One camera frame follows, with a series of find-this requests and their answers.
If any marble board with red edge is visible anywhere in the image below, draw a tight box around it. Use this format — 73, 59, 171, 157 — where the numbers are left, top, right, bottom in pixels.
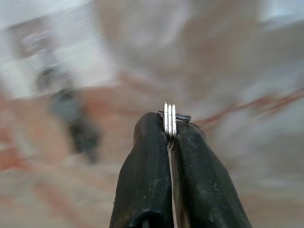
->
0, 0, 304, 228

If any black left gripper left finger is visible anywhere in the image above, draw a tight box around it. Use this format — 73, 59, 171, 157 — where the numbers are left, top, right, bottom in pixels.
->
109, 112, 175, 228

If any key bunch with purple carabiner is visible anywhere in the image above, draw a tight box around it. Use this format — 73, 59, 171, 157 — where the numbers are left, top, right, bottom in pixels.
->
157, 101, 193, 143

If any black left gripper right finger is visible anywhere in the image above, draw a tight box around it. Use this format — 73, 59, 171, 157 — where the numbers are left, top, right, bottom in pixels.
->
171, 120, 253, 228

